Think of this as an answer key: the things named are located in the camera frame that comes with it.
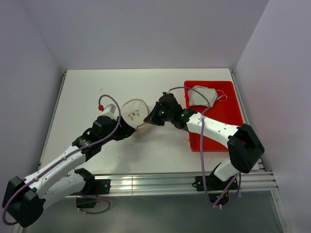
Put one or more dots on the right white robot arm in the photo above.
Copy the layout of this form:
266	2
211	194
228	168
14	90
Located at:
243	144

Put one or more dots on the red plastic tray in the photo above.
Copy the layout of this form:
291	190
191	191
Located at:
225	110

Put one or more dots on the white folded bra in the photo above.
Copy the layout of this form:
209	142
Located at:
204	96

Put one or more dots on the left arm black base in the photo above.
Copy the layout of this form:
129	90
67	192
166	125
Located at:
90	193

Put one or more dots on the aluminium rail frame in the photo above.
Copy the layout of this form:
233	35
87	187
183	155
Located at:
151	177

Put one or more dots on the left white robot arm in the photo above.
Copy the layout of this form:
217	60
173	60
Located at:
26	199

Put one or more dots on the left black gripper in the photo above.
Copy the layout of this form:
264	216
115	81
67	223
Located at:
124	131

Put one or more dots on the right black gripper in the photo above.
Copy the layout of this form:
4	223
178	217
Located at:
152	118

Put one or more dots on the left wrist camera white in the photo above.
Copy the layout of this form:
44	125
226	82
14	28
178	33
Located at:
108	112

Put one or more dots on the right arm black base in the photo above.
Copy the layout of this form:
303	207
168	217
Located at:
215	187

